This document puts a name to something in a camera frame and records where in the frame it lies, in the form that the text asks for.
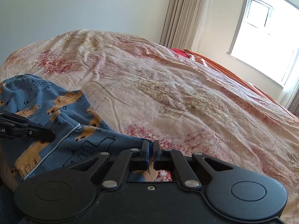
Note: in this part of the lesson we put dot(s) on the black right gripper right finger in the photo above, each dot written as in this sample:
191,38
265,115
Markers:
174,162

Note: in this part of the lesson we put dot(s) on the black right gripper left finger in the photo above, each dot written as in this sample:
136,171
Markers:
128,161

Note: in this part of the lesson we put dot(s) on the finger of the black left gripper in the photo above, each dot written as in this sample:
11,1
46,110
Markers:
16,126

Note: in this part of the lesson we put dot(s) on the blue patterned children's pants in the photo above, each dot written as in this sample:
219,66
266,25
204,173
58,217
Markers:
80,131

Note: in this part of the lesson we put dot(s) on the floral peach bed quilt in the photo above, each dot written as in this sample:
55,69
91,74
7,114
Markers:
143,89

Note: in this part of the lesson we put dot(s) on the orange bed sheet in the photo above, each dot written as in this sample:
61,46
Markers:
217,67

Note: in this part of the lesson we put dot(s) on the beige right curtain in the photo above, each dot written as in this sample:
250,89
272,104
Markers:
294,104

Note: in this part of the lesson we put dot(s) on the beige curtain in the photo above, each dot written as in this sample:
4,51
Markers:
185,23
294,104

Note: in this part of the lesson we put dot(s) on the white framed window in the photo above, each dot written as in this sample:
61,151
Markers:
267,38

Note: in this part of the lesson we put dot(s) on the beige left curtain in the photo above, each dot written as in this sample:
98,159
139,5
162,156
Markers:
185,23

